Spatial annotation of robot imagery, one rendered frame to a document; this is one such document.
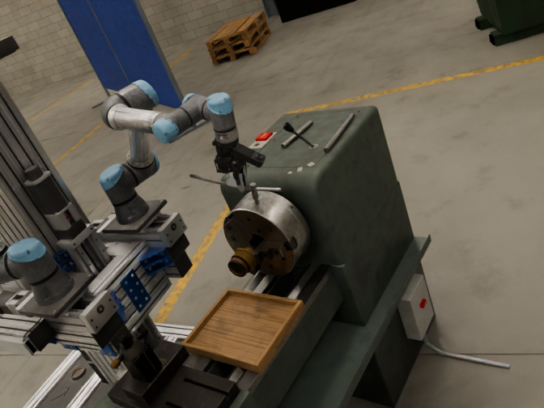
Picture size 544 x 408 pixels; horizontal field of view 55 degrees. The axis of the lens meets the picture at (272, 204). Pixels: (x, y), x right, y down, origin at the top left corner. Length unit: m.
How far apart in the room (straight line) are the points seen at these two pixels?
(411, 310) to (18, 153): 1.78
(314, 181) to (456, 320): 1.36
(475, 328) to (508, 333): 0.16
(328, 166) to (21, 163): 1.19
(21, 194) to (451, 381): 2.04
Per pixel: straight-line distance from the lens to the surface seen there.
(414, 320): 2.54
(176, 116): 1.69
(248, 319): 1.96
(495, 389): 2.65
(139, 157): 2.30
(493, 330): 2.87
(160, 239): 2.31
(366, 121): 2.18
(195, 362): 1.97
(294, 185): 1.90
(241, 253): 1.86
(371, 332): 2.22
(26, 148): 2.29
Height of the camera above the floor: 2.10
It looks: 28 degrees down
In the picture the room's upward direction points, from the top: 23 degrees counter-clockwise
